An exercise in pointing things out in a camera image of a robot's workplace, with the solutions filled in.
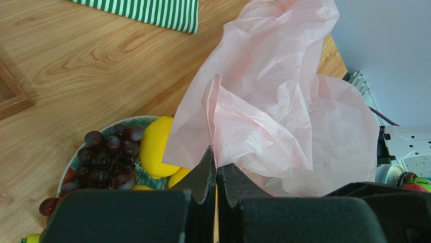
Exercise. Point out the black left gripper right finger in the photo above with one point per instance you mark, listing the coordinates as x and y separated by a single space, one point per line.
357 212

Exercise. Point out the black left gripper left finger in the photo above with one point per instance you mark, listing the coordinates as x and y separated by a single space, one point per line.
184 213

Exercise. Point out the yellow pear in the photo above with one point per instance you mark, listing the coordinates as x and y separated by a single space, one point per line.
178 176

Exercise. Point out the pink plastic bag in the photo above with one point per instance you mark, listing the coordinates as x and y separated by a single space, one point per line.
260 105

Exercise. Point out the small orange fruit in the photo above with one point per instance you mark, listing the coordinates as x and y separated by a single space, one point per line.
142 188

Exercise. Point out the toy fruit basket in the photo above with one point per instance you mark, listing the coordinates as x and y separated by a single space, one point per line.
396 176

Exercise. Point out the yellow lemon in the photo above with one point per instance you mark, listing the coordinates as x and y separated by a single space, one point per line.
152 148

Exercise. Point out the purple grape bunch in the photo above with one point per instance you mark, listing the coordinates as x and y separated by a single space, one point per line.
106 162

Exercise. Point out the yellow banana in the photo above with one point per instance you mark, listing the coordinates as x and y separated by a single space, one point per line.
31 238

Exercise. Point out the green striped cloth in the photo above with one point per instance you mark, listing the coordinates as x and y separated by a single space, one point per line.
171 14

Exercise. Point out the wooden compartment tray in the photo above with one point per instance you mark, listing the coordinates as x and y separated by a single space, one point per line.
14 98

